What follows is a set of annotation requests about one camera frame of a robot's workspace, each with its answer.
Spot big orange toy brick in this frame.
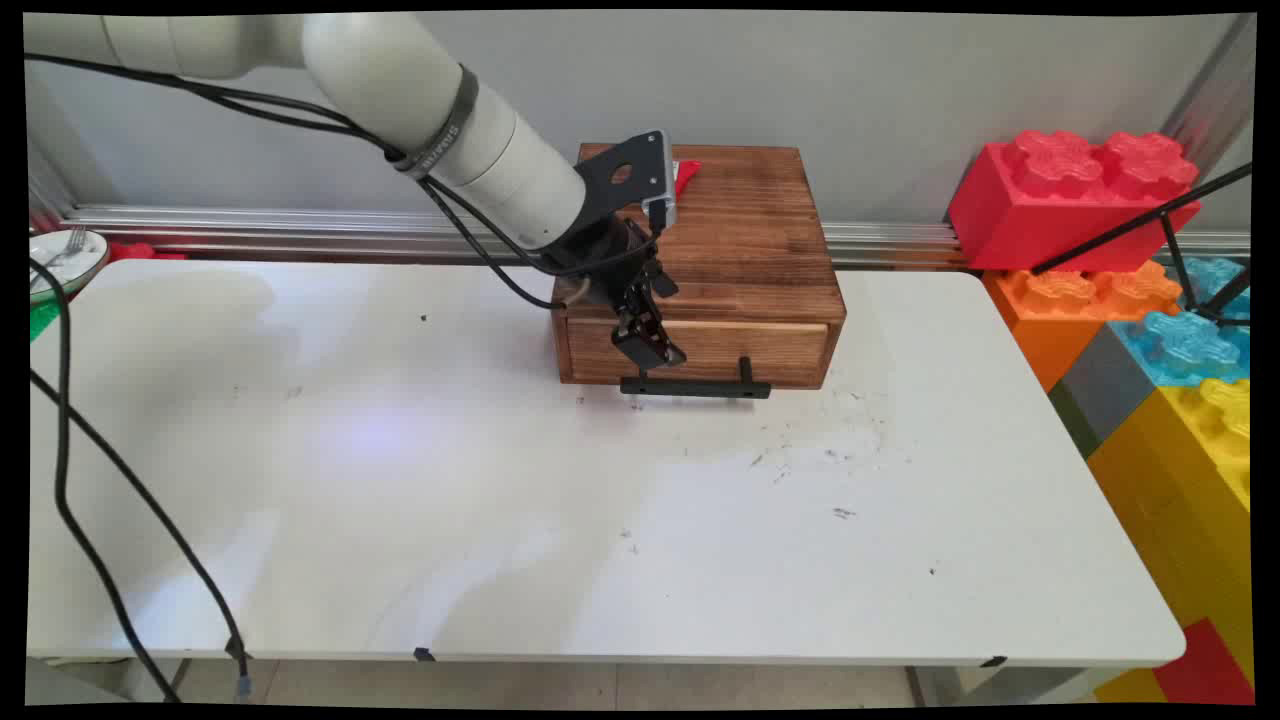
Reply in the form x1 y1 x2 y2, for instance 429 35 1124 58
982 260 1185 393

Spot small red toy brick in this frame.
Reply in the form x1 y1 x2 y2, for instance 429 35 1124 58
1153 617 1255 707

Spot big yellow toy brick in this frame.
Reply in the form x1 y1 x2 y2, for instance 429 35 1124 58
1087 377 1254 691

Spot black bar drawer handle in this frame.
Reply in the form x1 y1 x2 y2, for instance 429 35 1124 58
619 357 774 402

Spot big blue toy brick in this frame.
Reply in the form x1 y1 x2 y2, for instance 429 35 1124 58
1108 255 1252 388

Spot big grey toy brick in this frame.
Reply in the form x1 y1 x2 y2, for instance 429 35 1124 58
1048 324 1163 459

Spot black wrist camera mount plate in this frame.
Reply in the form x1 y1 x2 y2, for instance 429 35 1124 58
574 133 669 237

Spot white plate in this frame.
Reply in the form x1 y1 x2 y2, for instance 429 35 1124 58
30 229 110 304

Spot black tripod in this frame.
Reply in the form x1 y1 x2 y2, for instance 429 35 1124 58
1030 163 1253 328

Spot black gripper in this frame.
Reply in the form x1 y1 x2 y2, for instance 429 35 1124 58
560 213 689 372

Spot metal fork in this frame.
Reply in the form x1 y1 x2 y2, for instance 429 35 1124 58
40 226 88 273

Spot aluminium frame rail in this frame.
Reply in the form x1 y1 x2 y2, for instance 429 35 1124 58
58 204 1251 271

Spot brown wooden drawer cabinet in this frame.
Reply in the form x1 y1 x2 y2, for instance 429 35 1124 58
550 143 849 392

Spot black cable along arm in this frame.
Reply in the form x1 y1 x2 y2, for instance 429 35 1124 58
25 52 661 311

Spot black velcro arm strap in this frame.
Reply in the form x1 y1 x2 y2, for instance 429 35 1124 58
393 64 480 182

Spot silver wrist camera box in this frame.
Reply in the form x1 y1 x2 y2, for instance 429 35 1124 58
648 129 680 231

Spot black cable across table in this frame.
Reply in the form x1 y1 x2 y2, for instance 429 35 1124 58
30 368 253 701
30 258 184 704

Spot big red toy brick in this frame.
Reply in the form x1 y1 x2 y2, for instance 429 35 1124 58
947 129 1202 274

